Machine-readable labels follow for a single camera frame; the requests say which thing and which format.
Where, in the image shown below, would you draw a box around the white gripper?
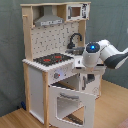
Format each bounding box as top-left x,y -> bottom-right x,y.
72,56 -> 106,74

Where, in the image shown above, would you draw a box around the white oven door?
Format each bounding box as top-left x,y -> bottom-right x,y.
49,86 -> 95,128

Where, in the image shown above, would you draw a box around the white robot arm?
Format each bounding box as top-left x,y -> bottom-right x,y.
72,40 -> 128,75

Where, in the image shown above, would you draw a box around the wooden toy kitchen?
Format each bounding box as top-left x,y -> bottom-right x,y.
19,1 -> 107,127

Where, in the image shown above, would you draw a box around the metal sink basin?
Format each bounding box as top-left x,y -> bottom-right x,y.
65,47 -> 85,55

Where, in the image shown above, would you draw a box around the black toy faucet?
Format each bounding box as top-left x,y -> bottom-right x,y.
67,33 -> 82,49

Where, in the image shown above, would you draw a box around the left oven knob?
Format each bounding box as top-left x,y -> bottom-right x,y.
54,73 -> 60,79

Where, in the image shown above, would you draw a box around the black stovetop red burners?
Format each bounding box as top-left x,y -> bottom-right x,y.
34,53 -> 71,67

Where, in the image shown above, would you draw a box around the toy microwave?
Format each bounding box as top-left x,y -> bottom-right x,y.
66,3 -> 90,21

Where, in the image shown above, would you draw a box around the grey range hood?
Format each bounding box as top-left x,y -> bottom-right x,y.
35,5 -> 64,27

